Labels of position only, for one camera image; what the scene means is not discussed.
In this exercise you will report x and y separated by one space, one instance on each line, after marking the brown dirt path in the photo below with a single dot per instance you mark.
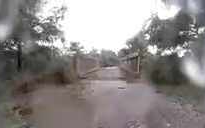
103 106

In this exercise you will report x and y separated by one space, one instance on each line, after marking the green bushes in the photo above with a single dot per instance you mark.
46 66

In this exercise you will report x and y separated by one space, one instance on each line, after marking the dark green bush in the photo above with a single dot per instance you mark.
165 70

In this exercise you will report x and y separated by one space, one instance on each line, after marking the row of trees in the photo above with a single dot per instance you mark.
166 33

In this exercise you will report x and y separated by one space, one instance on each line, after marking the large dark-trunked tree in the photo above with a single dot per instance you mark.
20 53

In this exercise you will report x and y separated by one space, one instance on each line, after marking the grass verge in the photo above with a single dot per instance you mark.
186 91
6 100

